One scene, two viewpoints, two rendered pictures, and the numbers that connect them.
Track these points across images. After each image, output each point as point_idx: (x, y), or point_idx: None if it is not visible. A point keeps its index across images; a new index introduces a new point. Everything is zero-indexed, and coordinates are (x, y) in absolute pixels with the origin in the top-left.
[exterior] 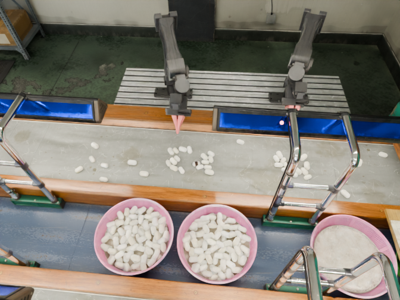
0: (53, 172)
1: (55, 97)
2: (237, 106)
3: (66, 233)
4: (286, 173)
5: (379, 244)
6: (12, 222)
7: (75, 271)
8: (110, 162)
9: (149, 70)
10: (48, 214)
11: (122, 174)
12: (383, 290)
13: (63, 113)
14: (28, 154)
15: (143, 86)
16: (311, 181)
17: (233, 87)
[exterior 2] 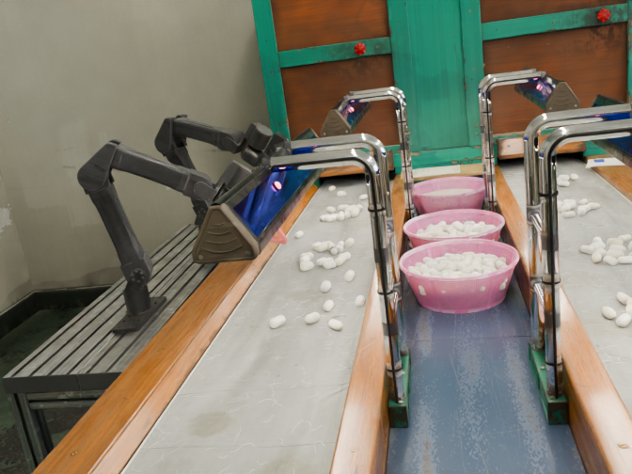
0: (339, 353)
1: (298, 138)
2: (208, 268)
3: (461, 351)
4: (403, 121)
5: (434, 188)
6: (454, 418)
7: None
8: (320, 307)
9: (42, 349)
10: (426, 378)
11: (348, 293)
12: (478, 181)
13: None
14: (278, 397)
15: (91, 347)
16: (364, 208)
17: (160, 274)
